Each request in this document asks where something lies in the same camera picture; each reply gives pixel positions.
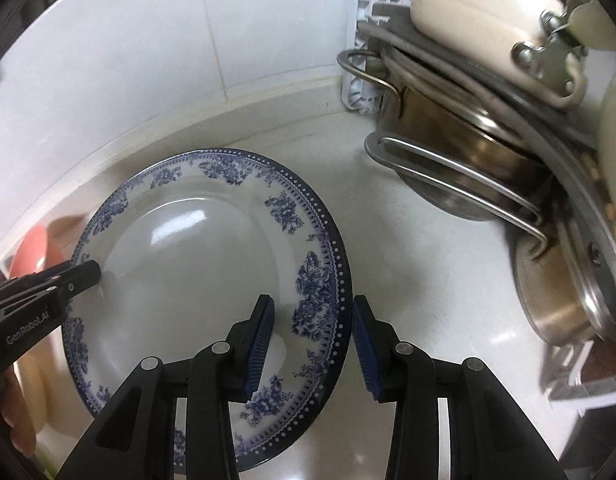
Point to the pink bowl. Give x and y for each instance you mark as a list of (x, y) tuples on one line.
[(35, 255)]

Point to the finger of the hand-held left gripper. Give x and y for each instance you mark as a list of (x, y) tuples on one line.
[(83, 277)]

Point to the person's left hand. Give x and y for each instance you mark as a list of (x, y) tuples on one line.
[(18, 420)]

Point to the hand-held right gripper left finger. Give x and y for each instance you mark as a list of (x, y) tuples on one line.
[(258, 350)]

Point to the steel pots on rack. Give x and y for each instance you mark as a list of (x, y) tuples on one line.
[(360, 35)]

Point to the blue floral white plate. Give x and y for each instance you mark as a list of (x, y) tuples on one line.
[(188, 260)]

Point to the stainless steel pot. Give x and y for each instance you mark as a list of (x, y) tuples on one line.
[(437, 125), (552, 300)]

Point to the cream enamel pot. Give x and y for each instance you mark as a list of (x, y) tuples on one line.
[(462, 15)]

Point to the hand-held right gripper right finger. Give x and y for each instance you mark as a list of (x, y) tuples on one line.
[(368, 350)]

